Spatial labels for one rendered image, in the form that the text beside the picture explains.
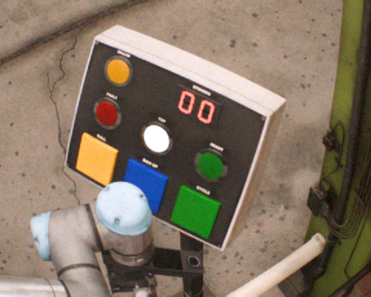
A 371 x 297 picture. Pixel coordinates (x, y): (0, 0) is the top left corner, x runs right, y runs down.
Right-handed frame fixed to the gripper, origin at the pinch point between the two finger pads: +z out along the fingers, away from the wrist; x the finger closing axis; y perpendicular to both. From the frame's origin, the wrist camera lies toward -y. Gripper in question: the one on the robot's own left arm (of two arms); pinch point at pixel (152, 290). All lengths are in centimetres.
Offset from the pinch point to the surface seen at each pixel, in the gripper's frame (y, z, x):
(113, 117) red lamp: 1.6, -15.6, -27.0
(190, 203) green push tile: -9.0, -9.0, -12.6
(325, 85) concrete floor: -68, 94, -102
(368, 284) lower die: -40.7, -4.5, 11.3
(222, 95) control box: -15.6, -26.0, -21.1
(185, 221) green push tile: -7.9, -5.6, -11.0
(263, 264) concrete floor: -34, 94, -43
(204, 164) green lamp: -11.8, -15.5, -15.7
